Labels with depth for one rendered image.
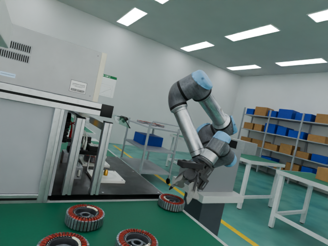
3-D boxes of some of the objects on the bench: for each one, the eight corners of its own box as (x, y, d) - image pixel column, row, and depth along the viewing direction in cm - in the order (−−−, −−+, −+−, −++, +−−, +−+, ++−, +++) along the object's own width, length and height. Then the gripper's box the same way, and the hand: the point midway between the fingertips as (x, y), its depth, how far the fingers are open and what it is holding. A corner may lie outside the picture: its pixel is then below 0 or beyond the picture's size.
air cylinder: (70, 159, 125) (71, 150, 125) (72, 163, 119) (74, 153, 119) (60, 158, 123) (62, 149, 123) (62, 162, 116) (64, 152, 116)
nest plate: (114, 173, 118) (115, 170, 118) (125, 183, 105) (125, 180, 105) (85, 171, 110) (86, 169, 110) (92, 182, 98) (93, 179, 98)
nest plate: (102, 160, 139) (102, 158, 139) (109, 167, 126) (110, 165, 126) (77, 158, 131) (77, 156, 131) (82, 166, 118) (82, 163, 118)
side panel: (46, 199, 78) (64, 109, 77) (46, 203, 76) (65, 110, 75) (-64, 200, 64) (-43, 89, 63) (-68, 205, 61) (-47, 89, 60)
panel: (43, 150, 133) (52, 100, 132) (51, 195, 77) (68, 110, 76) (40, 149, 133) (50, 100, 132) (47, 195, 76) (65, 110, 76)
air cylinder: (77, 174, 105) (80, 162, 105) (80, 179, 98) (83, 167, 98) (66, 173, 102) (68, 161, 102) (68, 178, 96) (71, 166, 96)
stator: (174, 200, 102) (176, 193, 102) (188, 212, 93) (190, 203, 92) (153, 200, 97) (154, 192, 97) (165, 213, 87) (167, 203, 87)
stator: (107, 243, 60) (110, 230, 60) (141, 236, 68) (143, 224, 67) (127, 271, 52) (130, 256, 52) (164, 259, 59) (167, 246, 59)
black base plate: (117, 159, 157) (117, 156, 157) (163, 198, 102) (164, 194, 102) (42, 153, 132) (42, 150, 132) (49, 200, 78) (51, 194, 78)
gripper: (227, 174, 94) (199, 214, 90) (198, 161, 111) (174, 194, 107) (215, 162, 90) (187, 204, 86) (188, 151, 108) (163, 185, 103)
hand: (175, 195), depth 95 cm, fingers open, 14 cm apart
